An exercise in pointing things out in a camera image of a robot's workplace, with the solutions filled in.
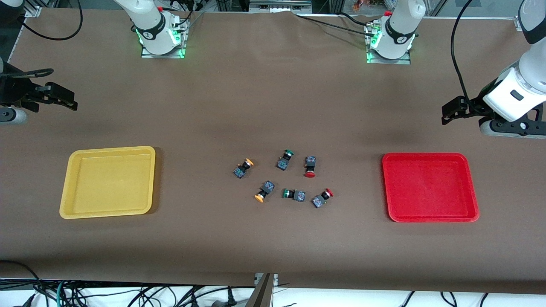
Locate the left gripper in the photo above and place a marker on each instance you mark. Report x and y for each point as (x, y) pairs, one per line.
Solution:
(472, 106)

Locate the red push button switch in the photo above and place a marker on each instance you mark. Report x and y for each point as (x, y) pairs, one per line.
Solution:
(310, 162)
(318, 201)

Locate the yellow push button switch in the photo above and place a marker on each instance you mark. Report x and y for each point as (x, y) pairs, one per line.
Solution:
(268, 186)
(241, 171)

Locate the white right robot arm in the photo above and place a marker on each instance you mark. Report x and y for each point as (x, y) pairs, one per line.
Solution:
(149, 25)

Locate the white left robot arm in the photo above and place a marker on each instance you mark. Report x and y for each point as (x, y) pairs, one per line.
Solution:
(401, 25)

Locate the red plastic tray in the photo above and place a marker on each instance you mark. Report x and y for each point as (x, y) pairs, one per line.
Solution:
(431, 187)

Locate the yellow plastic tray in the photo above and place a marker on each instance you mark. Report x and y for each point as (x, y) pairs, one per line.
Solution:
(106, 183)

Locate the colourful background items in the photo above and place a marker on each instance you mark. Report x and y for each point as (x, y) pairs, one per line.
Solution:
(369, 5)

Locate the brown table cover mat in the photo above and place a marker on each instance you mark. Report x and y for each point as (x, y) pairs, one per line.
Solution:
(273, 106)

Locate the black equipment rack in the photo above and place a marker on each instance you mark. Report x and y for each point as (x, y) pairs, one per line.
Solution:
(232, 5)

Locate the grey equipment box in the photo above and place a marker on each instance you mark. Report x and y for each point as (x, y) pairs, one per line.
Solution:
(279, 6)

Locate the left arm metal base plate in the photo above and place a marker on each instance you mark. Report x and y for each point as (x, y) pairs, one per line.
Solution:
(390, 62)

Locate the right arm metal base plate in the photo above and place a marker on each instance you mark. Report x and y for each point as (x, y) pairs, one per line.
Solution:
(164, 56)

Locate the green push button switch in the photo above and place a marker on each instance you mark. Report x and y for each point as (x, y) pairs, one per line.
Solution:
(282, 163)
(298, 196)

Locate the white metal bracket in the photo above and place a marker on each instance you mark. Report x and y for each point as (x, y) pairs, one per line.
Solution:
(258, 279)

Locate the grey metal post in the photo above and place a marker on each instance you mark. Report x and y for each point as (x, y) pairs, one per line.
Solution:
(262, 296)

